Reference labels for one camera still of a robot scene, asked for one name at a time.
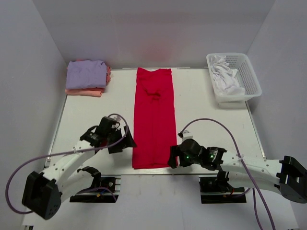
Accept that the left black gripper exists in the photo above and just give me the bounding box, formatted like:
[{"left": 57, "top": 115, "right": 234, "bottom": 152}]
[{"left": 106, "top": 126, "right": 137, "bottom": 154}]

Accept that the red t-shirt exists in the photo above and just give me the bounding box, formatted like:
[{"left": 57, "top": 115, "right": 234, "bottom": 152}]
[{"left": 132, "top": 68, "right": 177, "bottom": 169}]

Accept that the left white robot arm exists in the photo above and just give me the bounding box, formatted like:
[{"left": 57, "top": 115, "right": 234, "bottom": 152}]
[{"left": 22, "top": 114, "right": 137, "bottom": 220}]

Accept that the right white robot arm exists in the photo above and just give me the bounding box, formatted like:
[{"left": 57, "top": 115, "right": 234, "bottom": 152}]
[{"left": 168, "top": 139, "right": 307, "bottom": 204}]

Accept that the folded salmon pink t-shirt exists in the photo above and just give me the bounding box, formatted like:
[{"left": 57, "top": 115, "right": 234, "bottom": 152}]
[{"left": 65, "top": 60, "right": 111, "bottom": 97}]

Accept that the folded lavender t-shirt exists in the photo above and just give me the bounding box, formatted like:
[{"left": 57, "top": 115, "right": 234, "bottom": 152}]
[{"left": 66, "top": 60, "right": 108, "bottom": 90}]

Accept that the crumpled white t-shirt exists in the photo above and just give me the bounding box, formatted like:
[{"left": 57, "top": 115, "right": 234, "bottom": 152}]
[{"left": 210, "top": 55, "right": 245, "bottom": 96}]

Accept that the white plastic basket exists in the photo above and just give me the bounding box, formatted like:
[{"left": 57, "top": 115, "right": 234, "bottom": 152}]
[{"left": 206, "top": 53, "right": 262, "bottom": 103}]

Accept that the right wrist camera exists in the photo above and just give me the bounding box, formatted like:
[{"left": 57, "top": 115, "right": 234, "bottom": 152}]
[{"left": 178, "top": 130, "right": 193, "bottom": 142}]

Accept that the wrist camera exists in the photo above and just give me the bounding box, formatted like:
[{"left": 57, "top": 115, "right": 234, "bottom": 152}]
[
  {"left": 178, "top": 130, "right": 193, "bottom": 142},
  {"left": 109, "top": 115, "right": 121, "bottom": 129}
]

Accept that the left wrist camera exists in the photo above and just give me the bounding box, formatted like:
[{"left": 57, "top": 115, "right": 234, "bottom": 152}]
[{"left": 109, "top": 115, "right": 121, "bottom": 129}]

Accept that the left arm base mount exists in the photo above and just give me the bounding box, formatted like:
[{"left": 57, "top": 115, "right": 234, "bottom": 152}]
[{"left": 69, "top": 175, "right": 121, "bottom": 204}]

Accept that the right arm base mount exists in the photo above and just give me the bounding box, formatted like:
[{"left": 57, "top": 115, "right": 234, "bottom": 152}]
[{"left": 199, "top": 176, "right": 247, "bottom": 204}]

